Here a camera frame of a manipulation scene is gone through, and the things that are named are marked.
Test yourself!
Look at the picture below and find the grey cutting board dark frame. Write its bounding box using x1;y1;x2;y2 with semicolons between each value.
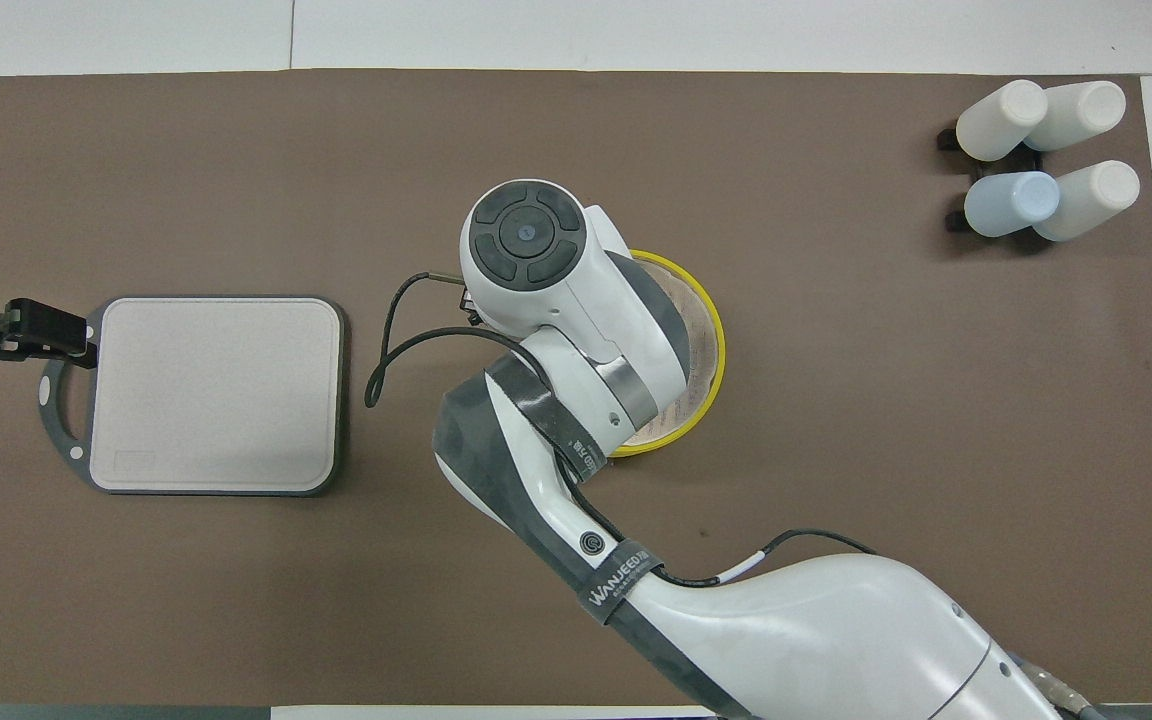
39;293;347;498

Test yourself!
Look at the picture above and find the yellow rimmed steamer basket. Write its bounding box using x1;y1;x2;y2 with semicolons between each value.
611;420;709;460

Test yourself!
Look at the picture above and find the white bottle top right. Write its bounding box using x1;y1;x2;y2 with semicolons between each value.
1024;80;1127;153

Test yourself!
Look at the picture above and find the light blue bottle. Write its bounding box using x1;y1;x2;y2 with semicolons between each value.
964;171;1061;238

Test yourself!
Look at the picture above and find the yellow rimmed steamer lid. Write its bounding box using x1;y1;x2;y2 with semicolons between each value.
626;248;727;459

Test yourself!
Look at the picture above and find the white bottle top left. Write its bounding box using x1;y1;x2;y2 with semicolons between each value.
956;80;1049;161

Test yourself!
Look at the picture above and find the white bottle bottom right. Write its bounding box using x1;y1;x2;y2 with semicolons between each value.
1033;160;1141;243

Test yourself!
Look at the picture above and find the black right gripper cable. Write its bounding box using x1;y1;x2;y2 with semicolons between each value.
365;271;879;589

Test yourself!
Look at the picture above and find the white bottle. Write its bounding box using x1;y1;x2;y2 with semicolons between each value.
956;80;1049;161
1033;160;1141;243
1024;80;1127;153

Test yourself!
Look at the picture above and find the brown table mat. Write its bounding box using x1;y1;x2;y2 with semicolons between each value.
0;68;1152;707

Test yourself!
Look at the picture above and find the black cup rack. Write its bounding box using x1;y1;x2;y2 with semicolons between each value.
936;120;1047;237

